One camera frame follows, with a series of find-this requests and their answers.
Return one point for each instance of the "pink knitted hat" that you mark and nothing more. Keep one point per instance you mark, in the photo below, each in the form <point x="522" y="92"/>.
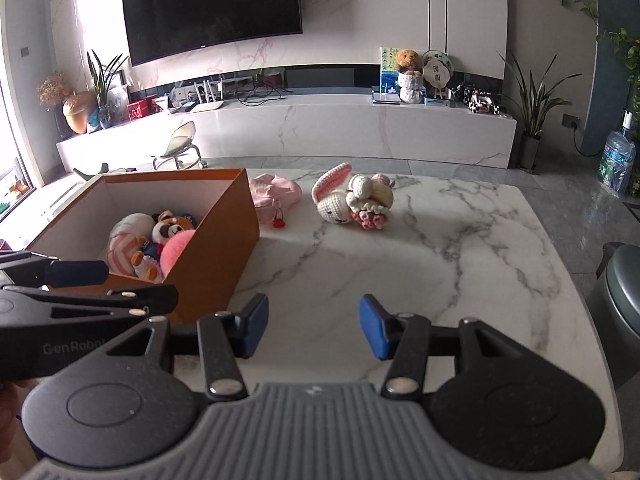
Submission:
<point x="272" y="192"/>

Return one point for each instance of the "white crochet rabbit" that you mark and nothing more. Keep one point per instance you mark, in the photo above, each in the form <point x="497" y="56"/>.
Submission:
<point x="332" y="207"/>

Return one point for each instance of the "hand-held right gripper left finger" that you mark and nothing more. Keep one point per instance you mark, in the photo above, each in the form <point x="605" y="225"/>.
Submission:
<point x="255" y="321"/>

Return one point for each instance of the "plant in glass vase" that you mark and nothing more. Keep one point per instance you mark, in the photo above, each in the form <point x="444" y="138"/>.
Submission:
<point x="105" y="116"/>

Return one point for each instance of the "orange cardboard box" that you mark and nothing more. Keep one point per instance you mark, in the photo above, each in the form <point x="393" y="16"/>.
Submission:
<point x="220" y="250"/>

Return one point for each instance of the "white router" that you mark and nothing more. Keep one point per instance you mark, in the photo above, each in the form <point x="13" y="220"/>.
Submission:
<point x="207" y="106"/>

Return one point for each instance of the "dark curved object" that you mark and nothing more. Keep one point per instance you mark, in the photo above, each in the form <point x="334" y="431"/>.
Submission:
<point x="92" y="172"/>

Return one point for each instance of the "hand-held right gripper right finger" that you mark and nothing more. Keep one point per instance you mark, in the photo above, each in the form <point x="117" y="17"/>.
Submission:
<point x="375" y="326"/>

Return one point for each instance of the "water bottle with pump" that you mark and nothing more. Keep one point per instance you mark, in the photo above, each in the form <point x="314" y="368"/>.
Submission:
<point x="617" y="160"/>

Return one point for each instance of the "dried flower bouquet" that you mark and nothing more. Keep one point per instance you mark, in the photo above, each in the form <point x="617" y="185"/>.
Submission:
<point x="54" y="87"/>

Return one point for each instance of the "white marble television console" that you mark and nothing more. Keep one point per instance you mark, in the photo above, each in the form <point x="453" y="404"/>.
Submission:
<point x="325" y="130"/>

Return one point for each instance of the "dark wall socket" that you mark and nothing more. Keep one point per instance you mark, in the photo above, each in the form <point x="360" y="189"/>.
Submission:
<point x="571" y="120"/>

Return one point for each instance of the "decorative patterned plate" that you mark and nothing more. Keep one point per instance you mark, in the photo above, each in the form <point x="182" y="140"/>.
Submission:
<point x="434" y="55"/>

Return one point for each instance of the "long-leaf potted plant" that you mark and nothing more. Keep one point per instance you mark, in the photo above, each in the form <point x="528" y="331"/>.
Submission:
<point x="530" y="152"/>

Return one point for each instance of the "black white toy car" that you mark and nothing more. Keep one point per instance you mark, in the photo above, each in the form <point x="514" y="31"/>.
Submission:
<point x="489" y="105"/>
<point x="470" y="94"/>

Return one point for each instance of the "brown teddy bear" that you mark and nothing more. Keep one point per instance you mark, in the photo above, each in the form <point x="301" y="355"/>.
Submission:
<point x="406" y="58"/>

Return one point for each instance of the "pink fluffy peach plush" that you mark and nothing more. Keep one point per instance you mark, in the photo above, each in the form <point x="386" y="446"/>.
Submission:
<point x="176" y="254"/>

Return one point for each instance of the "grey trash can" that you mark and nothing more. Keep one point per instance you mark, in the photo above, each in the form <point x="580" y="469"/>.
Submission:
<point x="622" y="300"/>

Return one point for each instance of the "raccoon plush toy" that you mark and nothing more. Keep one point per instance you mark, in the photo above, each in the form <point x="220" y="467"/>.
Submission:
<point x="167" y="232"/>

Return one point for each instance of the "black wall television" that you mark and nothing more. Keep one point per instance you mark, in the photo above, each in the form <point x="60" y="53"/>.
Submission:
<point x="210" y="10"/>

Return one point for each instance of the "small swivel stool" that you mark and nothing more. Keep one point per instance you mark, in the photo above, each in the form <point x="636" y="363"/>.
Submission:
<point x="180" y="145"/>

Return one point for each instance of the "white display fan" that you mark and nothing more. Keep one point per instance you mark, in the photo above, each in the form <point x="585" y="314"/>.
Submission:
<point x="439" y="73"/>

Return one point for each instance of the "crochet doll with cream hat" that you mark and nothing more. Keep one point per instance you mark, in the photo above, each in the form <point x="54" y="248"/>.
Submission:
<point x="372" y="200"/>

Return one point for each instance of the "red box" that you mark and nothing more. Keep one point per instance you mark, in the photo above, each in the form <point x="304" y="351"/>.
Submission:
<point x="140" y="110"/>

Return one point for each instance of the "silver flat device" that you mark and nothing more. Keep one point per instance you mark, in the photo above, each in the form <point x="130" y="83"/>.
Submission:
<point x="386" y="98"/>

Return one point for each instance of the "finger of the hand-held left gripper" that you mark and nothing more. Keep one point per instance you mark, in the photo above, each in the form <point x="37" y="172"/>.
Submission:
<point x="75" y="273"/>
<point x="75" y="305"/>

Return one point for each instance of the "pink striped white plush toy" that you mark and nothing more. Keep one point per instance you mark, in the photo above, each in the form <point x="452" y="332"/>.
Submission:
<point x="125" y="251"/>

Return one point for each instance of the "small landscape painting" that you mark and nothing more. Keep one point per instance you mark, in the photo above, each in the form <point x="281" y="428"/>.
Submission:
<point x="387" y="80"/>

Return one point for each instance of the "trailing vine plant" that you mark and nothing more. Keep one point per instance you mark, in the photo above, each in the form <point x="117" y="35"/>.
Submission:
<point x="625" y="55"/>

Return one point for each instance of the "acorn-shaped vase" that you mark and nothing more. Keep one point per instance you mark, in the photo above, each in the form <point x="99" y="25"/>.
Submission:
<point x="79" y="115"/>

